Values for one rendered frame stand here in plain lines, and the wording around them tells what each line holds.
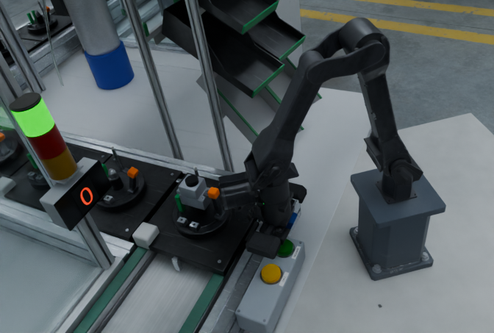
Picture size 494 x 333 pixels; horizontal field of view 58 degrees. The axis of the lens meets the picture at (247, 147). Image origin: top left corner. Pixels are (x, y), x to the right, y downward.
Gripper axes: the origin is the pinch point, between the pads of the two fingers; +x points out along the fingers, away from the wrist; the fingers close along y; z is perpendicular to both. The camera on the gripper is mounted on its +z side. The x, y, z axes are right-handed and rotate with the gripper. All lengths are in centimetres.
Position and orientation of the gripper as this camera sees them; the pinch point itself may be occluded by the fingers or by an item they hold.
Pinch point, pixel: (279, 233)
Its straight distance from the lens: 96.4
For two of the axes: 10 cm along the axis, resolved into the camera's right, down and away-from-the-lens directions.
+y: -4.3, 6.2, -6.5
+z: -9.0, -1.9, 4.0
